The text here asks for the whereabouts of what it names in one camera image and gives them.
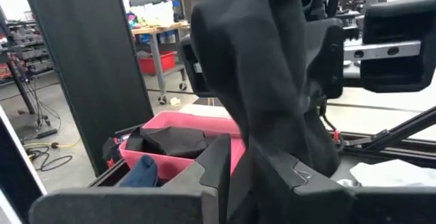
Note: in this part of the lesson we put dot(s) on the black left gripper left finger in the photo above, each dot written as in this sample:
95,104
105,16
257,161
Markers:
129,205

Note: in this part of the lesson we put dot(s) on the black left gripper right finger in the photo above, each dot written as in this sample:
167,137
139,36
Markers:
340,207

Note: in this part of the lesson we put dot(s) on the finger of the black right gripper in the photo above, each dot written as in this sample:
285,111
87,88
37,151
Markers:
189,74
328,64

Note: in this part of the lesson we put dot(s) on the dark blue towel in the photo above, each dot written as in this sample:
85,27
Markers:
141,173

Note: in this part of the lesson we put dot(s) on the off-white textured towel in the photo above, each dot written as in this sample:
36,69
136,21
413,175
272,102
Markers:
391,173

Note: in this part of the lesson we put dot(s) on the black towel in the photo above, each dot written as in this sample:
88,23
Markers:
255,64
177,142

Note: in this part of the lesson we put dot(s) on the pink plastic basket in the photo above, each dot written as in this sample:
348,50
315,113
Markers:
177,120

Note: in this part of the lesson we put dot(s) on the crumpled white paper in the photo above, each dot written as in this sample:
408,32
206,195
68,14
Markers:
175,101

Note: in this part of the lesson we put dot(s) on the red plastic bin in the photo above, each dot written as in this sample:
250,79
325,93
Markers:
156,64

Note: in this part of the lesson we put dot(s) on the wooden top workbench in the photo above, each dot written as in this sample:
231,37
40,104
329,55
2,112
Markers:
155,57

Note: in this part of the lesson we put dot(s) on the white flat cloth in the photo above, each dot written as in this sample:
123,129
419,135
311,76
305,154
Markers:
204,111

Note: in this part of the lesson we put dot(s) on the black divider panel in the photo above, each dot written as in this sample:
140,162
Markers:
88,64

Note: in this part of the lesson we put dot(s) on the storage shelf rack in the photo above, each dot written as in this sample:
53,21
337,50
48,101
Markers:
30,53

